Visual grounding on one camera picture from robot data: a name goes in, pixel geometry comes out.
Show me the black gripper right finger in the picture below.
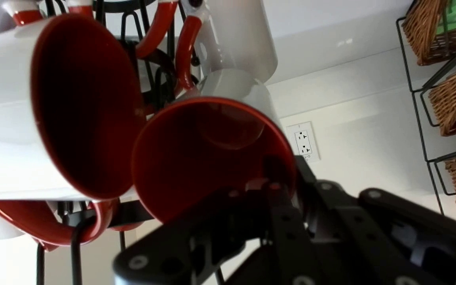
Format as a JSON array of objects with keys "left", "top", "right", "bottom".
[{"left": 293, "top": 155, "right": 456, "bottom": 285}]

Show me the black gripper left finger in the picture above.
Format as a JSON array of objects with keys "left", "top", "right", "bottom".
[{"left": 113, "top": 180, "right": 314, "bottom": 285}]

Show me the black metal mug rack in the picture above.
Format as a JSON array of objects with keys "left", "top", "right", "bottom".
[{"left": 35, "top": 0, "right": 209, "bottom": 285}]

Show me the white wall outlet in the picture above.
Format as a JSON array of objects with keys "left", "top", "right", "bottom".
[{"left": 287, "top": 120, "right": 323, "bottom": 163}]

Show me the black wire tiered rack frame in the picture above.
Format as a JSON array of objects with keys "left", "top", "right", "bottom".
[{"left": 396, "top": 14, "right": 456, "bottom": 215}]

